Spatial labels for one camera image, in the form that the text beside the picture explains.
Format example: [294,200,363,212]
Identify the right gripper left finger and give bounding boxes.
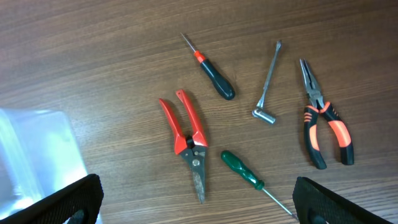
[1,174,104,224]

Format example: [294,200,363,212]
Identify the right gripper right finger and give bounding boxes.
[292,177,390,224]

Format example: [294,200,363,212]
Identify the clear plastic storage container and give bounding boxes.
[1,108,88,220]

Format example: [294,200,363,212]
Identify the silver socket wrench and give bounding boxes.
[251,39,283,125]

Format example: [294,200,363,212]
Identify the red handled snips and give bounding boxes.
[159,90,208,204]

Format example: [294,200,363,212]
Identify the black red screwdriver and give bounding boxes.
[181,33,235,100]

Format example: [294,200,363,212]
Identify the orange black needle-nose pliers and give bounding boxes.
[298,58,355,170]

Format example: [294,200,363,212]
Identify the green handled screwdriver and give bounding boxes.
[221,150,299,221]

